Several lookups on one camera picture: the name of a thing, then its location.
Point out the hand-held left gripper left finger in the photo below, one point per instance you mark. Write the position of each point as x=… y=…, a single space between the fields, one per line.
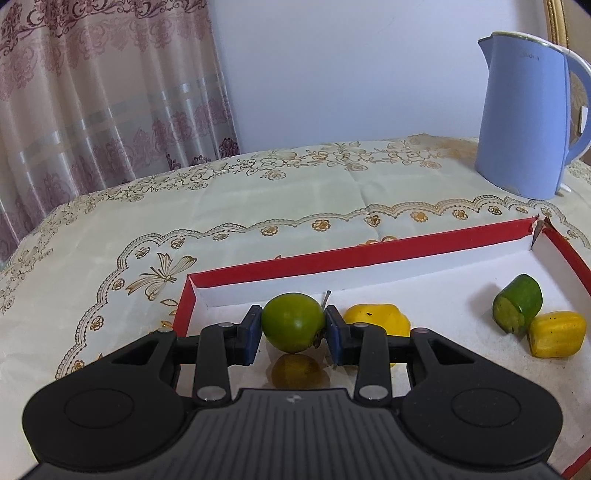
x=254 y=334

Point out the blue electric kettle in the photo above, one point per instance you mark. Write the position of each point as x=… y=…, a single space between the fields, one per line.
x=521 y=115

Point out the gold framed panel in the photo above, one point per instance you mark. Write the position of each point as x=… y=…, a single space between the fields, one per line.
x=558 y=18

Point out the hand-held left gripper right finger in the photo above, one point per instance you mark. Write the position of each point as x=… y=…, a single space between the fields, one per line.
x=333 y=337

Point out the pink patterned curtain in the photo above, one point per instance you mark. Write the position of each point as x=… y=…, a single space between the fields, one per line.
x=92 y=92

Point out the round green fruit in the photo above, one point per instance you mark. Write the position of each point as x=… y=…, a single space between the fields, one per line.
x=293 y=321

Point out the cream floral tablecloth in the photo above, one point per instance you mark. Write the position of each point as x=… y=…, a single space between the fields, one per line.
x=277 y=198

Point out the brown longan with twig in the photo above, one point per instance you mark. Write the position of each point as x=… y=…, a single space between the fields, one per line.
x=298 y=371

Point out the cut green fruit piece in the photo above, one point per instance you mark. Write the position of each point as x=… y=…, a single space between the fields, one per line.
x=517 y=302

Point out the red cardboard box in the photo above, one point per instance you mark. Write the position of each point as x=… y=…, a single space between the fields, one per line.
x=438 y=300

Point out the large yellow fruit piece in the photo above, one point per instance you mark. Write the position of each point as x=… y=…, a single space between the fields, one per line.
x=383 y=318

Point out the small yellow fruit piece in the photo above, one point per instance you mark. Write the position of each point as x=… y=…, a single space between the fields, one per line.
x=556 y=334

